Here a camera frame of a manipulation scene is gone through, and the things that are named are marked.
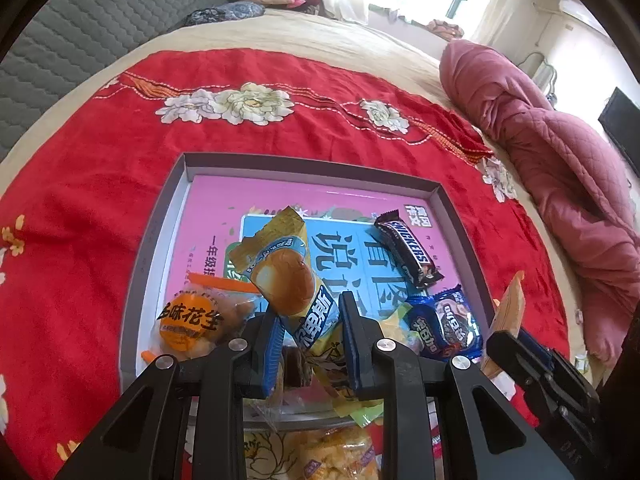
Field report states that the small pink cloth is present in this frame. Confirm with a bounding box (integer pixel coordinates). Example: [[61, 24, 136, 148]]
[[425, 19, 464, 41]]

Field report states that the white air conditioner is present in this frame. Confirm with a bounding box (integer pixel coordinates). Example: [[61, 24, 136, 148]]
[[556, 0, 612, 34]]

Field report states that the blue cookie packet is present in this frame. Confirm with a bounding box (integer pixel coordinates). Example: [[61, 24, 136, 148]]
[[404, 285, 484, 364]]

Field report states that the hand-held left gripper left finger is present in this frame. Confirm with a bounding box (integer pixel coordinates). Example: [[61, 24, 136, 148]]
[[55, 310, 287, 480]]

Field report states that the grey quilted headboard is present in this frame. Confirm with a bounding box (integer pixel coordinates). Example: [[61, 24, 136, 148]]
[[0, 0, 237, 162]]

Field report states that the pink book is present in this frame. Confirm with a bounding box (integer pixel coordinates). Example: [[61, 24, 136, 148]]
[[172, 175, 472, 413]]

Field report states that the pink quilt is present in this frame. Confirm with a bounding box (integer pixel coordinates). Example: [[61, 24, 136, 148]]
[[439, 39, 640, 367]]

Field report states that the beige orange snack packet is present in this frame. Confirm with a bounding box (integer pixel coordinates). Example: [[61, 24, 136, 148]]
[[481, 270, 527, 382]]

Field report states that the dark floral cloth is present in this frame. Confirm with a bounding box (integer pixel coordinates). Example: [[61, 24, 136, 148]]
[[184, 2, 267, 27]]

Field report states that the brown chocolate bar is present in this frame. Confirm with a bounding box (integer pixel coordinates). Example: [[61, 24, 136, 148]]
[[374, 211, 445, 290]]

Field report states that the orange label peanut packet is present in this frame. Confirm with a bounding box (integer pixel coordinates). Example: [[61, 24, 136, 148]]
[[142, 272, 267, 362]]

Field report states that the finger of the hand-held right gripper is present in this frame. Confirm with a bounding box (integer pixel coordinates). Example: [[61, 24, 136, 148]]
[[519, 329, 602, 428], [486, 329, 593, 480]]

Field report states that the white metal rack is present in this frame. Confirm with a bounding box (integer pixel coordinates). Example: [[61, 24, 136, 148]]
[[520, 52, 559, 107]]

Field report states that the clear packet brown cake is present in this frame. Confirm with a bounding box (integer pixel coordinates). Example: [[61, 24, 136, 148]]
[[280, 345, 317, 391]]

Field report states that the grey cardboard box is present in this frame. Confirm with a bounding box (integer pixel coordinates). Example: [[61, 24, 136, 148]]
[[119, 152, 501, 434]]

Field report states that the orange puffed snack packet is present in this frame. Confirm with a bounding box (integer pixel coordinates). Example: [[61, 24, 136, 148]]
[[284, 425, 384, 480]]

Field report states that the red floral blanket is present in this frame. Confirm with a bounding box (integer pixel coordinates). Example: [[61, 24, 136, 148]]
[[0, 49, 572, 480]]

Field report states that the yellow bread packet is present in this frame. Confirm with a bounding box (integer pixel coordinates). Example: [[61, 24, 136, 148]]
[[229, 206, 387, 429]]

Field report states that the black television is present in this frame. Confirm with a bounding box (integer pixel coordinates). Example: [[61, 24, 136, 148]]
[[597, 87, 640, 177]]

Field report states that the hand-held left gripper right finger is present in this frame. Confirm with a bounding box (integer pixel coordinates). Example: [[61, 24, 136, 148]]
[[338, 292, 576, 480]]

